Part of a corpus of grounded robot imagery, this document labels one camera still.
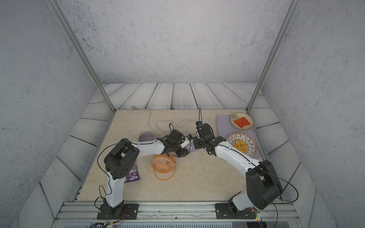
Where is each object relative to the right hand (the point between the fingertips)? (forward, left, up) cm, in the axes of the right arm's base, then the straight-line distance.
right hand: (197, 139), depth 87 cm
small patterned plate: (+30, -34, -11) cm, 47 cm away
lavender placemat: (+19, -22, -14) cm, 32 cm away
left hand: (-1, +6, -11) cm, 13 cm away
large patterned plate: (+1, -37, -12) cm, 39 cm away
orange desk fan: (-14, +19, -3) cm, 24 cm away
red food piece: (+24, -35, -12) cm, 45 cm away
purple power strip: (-8, +3, +4) cm, 9 cm away
